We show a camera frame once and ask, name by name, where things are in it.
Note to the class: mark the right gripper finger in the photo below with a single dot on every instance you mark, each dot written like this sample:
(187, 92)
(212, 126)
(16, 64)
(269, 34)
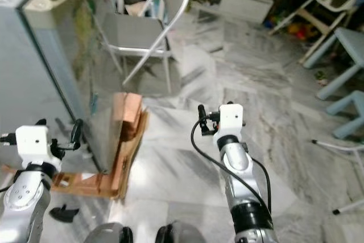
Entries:
(202, 112)
(230, 103)

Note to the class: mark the grey folding chair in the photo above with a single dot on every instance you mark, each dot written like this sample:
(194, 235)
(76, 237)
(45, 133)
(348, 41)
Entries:
(131, 32)

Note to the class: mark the grey robot leg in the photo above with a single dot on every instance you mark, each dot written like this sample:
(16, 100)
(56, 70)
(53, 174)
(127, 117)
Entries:
(105, 234)
(185, 233)

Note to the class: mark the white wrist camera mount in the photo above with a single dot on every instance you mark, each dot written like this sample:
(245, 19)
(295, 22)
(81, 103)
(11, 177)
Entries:
(31, 143)
(230, 119)

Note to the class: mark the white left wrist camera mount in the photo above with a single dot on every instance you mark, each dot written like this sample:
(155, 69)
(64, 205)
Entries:
(31, 143)

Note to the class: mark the grey left robot leg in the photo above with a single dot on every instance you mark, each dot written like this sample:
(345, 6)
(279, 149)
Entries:
(105, 234)

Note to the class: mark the pale blue small table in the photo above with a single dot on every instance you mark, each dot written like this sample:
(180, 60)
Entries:
(350, 41)

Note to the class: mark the small black floor object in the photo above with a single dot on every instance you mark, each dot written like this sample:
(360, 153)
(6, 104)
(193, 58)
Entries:
(63, 213)

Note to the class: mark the white metal rack legs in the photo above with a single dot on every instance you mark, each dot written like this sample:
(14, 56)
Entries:
(338, 146)

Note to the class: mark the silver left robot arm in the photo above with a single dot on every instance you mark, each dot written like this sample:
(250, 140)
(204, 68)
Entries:
(23, 203)

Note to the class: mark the brown wooden fridge base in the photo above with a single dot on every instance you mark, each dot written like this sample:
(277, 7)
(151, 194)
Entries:
(128, 140)

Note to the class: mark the small grey fridge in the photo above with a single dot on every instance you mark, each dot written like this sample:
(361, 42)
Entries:
(28, 66)

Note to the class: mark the fridge door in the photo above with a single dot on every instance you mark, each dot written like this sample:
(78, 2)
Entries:
(74, 61)

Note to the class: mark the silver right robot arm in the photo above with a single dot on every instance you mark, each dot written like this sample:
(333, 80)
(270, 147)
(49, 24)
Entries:
(239, 163)

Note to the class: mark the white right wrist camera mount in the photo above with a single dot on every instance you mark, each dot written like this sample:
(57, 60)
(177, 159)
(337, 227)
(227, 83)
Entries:
(230, 119)

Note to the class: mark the pale blue stool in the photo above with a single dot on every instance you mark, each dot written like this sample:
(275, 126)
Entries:
(350, 103)

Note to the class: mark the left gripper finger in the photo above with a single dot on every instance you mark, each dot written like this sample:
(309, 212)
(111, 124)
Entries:
(76, 131)
(41, 123)

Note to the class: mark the grey right robot leg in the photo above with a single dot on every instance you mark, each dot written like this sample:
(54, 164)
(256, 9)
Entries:
(185, 233)

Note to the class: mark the colourful toy pile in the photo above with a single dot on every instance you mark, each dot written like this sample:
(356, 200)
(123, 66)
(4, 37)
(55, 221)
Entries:
(293, 28)

